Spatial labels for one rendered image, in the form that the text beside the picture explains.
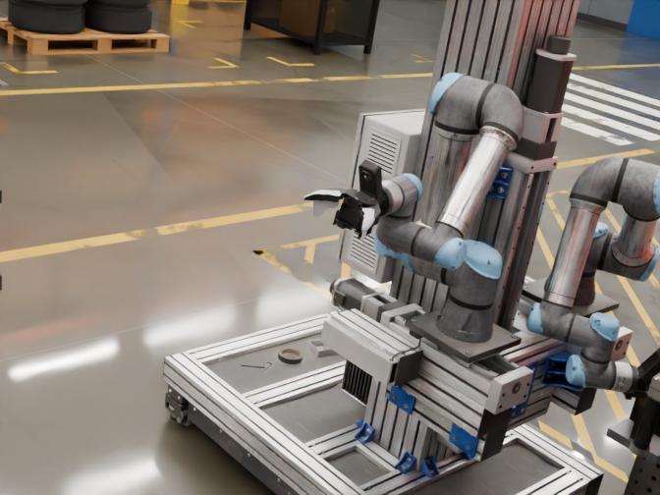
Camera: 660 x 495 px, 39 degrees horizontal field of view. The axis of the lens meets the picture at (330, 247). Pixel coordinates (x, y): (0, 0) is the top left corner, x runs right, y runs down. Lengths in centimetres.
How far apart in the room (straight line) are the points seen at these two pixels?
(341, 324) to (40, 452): 116
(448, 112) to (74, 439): 172
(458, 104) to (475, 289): 47
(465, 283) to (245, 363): 121
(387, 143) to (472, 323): 60
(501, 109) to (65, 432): 186
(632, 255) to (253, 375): 137
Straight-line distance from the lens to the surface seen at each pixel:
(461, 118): 233
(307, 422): 312
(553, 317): 243
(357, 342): 254
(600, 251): 280
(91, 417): 342
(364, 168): 200
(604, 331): 241
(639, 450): 233
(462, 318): 244
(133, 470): 318
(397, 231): 219
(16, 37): 885
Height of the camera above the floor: 189
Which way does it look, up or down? 22 degrees down
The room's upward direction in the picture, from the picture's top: 10 degrees clockwise
